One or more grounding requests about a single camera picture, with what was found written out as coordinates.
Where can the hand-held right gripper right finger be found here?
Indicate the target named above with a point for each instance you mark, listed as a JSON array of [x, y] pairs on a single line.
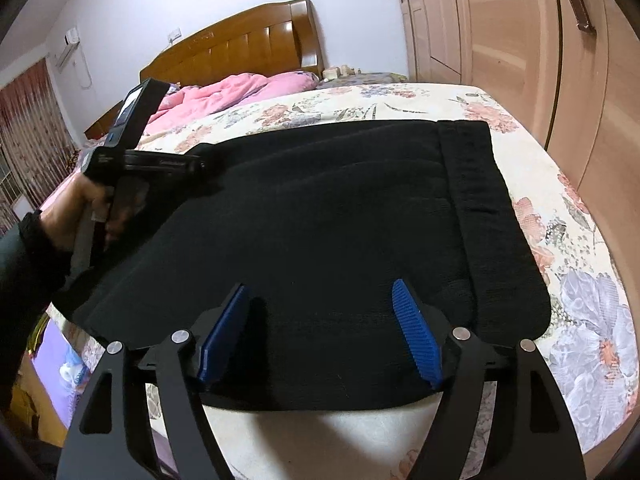
[[415, 330]]

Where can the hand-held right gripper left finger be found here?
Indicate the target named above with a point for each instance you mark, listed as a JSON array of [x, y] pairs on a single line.
[[225, 335]]

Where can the black pants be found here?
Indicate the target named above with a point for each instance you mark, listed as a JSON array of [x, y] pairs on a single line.
[[325, 220]]

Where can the person's left forearm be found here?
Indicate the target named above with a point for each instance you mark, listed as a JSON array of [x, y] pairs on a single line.
[[25, 285]]

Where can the person's left hand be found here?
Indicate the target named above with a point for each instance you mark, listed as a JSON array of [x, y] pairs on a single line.
[[65, 210]]

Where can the wooden nightstand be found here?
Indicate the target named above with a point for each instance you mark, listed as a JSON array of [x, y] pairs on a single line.
[[97, 127]]

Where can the pink blanket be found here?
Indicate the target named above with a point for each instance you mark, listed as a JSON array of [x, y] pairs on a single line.
[[225, 92]]

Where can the red patterned curtain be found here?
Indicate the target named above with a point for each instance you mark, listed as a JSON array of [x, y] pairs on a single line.
[[30, 110]]

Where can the white air conditioner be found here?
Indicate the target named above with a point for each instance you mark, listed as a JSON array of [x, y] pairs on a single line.
[[65, 47]]

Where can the wooden headboard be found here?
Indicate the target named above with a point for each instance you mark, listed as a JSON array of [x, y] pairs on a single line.
[[240, 40]]

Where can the bed with floral sheet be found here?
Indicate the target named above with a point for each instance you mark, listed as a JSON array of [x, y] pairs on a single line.
[[550, 240]]

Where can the purple cloth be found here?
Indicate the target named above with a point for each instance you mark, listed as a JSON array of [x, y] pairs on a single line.
[[55, 355]]

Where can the person's dark clothing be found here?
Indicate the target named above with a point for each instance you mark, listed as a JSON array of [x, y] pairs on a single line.
[[25, 450]]

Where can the wooden wardrobe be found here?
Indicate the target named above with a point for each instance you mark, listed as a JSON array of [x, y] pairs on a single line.
[[500, 35]]

